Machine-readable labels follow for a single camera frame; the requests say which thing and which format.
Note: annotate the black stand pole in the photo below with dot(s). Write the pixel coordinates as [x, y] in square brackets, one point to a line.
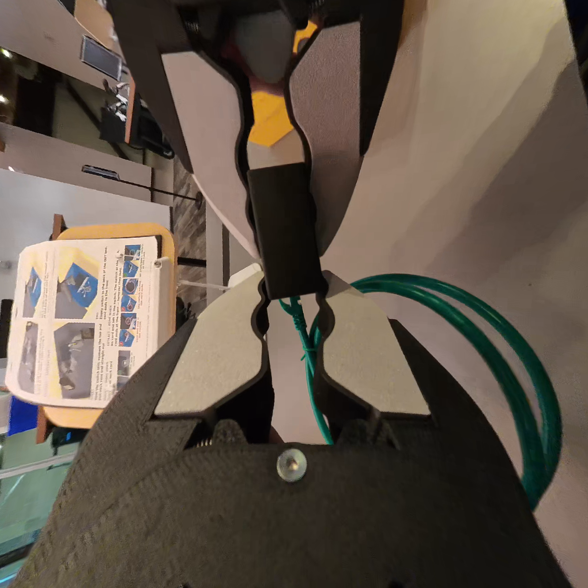
[101, 172]

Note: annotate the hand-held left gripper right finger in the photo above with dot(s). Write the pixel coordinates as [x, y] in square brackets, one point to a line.
[372, 363]

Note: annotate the wooden display board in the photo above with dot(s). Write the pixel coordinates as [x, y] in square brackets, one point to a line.
[169, 298]

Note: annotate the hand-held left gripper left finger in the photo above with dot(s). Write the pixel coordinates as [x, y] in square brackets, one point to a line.
[211, 358]

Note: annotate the black network switch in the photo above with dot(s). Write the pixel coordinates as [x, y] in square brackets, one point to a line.
[285, 229]

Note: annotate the white stand bracket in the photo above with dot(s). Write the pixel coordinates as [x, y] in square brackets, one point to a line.
[202, 285]

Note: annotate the printed instruction sheet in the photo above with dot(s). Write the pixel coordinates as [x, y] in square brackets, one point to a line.
[82, 321]

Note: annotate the white rounded base plate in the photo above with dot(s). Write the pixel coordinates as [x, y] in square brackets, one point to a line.
[243, 275]

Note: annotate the yellow plastic bin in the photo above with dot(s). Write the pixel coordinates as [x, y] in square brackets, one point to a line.
[268, 119]

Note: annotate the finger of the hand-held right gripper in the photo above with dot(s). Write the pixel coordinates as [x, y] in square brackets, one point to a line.
[330, 105]
[202, 119]

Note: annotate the black monitor screen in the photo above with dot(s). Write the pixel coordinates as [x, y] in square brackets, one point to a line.
[101, 57]

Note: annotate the blue fabric object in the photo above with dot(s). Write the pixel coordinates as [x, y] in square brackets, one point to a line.
[25, 413]

